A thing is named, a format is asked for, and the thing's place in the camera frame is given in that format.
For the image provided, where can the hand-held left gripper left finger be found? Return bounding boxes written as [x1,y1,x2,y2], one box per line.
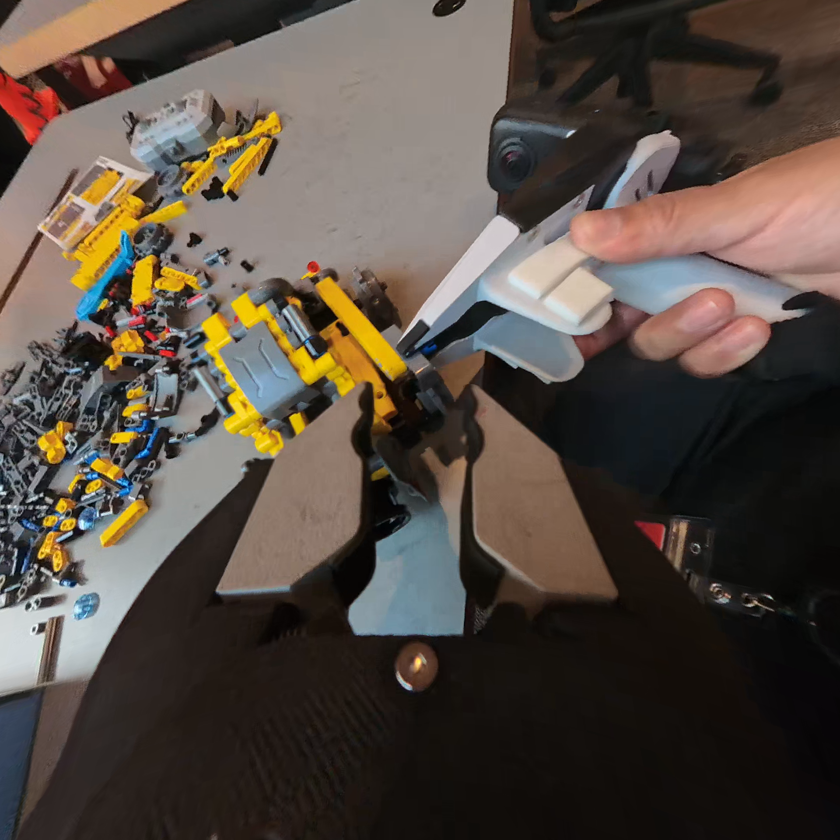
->
[215,382,382,611]

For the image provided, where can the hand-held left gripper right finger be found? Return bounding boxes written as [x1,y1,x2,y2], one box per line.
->
[459,386,619,601]

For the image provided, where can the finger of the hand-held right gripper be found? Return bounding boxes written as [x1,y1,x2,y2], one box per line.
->
[395,215,524,360]
[420,305,586,385]

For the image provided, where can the dark grey beam blue pins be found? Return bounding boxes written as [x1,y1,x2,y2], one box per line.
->
[402,343,457,421]

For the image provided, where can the yellow toy vehicle model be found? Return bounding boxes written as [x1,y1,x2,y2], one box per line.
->
[190,261,460,534]

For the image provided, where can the wooden top desk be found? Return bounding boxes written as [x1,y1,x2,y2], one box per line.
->
[0,0,198,78]

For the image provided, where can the person's right hand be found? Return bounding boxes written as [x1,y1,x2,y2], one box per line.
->
[570,136,840,378]

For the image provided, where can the black mesh office chair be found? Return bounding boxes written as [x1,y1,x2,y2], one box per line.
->
[528,0,786,111]

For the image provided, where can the short yellow beam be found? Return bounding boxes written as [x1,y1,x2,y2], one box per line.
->
[98,499,151,550]

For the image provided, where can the yellow beam assembly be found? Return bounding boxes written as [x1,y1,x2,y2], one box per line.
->
[178,110,284,201]

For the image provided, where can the pile of small bricks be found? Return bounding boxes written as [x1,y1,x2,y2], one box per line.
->
[0,259,224,614]

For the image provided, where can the long dark rod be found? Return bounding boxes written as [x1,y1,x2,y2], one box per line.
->
[36,613,67,685]

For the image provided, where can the blue brick separator tool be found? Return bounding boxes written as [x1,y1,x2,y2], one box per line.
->
[74,230,137,324]

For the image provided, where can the heap of yellow long beams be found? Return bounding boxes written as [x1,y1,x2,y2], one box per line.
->
[67,193,191,293]

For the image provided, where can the light grey motor block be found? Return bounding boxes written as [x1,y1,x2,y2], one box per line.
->
[128,90,228,169]

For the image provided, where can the sticker sheet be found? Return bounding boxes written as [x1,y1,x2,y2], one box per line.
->
[37,156,156,252]

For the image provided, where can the blue cardboard box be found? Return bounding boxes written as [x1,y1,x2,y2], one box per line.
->
[0,686,45,840]

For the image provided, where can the red orange cloth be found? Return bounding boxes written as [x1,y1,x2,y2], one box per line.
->
[0,54,133,144]

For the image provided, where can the metal lanyard clip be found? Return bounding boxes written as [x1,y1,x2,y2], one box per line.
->
[682,564,840,651]

